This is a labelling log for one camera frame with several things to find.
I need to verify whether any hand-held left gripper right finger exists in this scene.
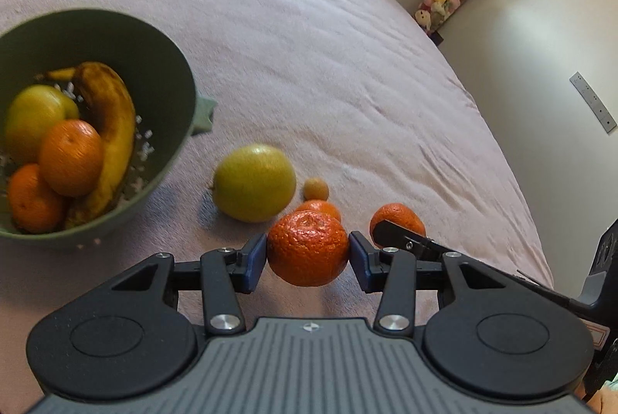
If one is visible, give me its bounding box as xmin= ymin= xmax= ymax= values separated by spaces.
xmin=348 ymin=231 xmax=542 ymax=338

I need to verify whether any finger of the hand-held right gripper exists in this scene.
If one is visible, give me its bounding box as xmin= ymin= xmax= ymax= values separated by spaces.
xmin=373 ymin=220 xmax=447 ymax=261

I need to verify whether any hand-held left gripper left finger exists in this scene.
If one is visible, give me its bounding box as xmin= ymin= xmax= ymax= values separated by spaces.
xmin=80 ymin=233 xmax=268 ymax=336

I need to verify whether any orange tangerine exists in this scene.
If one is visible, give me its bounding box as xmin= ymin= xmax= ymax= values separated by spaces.
xmin=267 ymin=210 xmax=350 ymax=287
xmin=294 ymin=200 xmax=343 ymax=224
xmin=369 ymin=203 xmax=427 ymax=249
xmin=7 ymin=163 xmax=68 ymax=234
xmin=39 ymin=119 xmax=106 ymax=197

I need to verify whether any large green apple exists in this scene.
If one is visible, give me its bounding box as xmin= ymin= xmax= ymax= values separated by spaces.
xmin=5 ymin=85 xmax=80 ymax=166
xmin=212 ymin=144 xmax=297 ymax=223

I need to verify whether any small round yellowish fruit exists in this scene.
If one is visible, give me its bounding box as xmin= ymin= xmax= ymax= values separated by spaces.
xmin=303 ymin=177 xmax=330 ymax=202

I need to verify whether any ripe spotted banana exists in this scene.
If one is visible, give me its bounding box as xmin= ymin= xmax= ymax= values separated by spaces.
xmin=34 ymin=61 xmax=137 ymax=230

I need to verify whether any green plastic colander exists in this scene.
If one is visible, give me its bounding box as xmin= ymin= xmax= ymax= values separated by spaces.
xmin=0 ymin=8 xmax=217 ymax=251

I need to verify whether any pink bed blanket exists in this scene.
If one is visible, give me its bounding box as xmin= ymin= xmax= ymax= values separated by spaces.
xmin=0 ymin=0 xmax=556 ymax=333

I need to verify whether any grey metal wall strip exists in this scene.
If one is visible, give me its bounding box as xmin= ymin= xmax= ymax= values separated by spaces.
xmin=570 ymin=71 xmax=618 ymax=134

